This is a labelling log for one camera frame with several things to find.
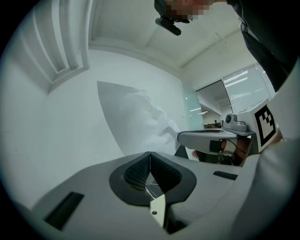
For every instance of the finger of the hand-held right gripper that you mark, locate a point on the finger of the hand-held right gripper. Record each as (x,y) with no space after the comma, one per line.
(194,140)

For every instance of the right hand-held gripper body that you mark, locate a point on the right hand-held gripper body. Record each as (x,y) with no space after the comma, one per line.
(241,126)

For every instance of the white A4 paper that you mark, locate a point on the white A4 paper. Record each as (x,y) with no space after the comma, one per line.
(131,112)

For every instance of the person's head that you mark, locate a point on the person's head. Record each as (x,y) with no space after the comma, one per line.
(185,9)

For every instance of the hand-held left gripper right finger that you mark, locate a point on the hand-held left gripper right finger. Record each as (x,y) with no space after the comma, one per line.
(206,182)

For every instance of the frosted glass door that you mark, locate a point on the frosted glass door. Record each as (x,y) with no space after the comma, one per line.
(194,110)

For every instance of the black head-mounted camera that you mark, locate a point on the black head-mounted camera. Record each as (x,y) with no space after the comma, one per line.
(168,25)

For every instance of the person's black shirt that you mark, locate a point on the person's black shirt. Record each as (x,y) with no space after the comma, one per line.
(269,35)

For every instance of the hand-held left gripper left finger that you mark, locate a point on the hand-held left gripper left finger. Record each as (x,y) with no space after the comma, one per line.
(93,187)

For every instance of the person's right hand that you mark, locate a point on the person's right hand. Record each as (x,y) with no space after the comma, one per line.
(239,154)

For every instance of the person's right forearm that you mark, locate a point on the person's right forearm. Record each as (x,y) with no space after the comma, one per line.
(279,138)

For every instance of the glass wall with blinds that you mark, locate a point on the glass wall with blinds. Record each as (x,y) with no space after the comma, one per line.
(246,89)

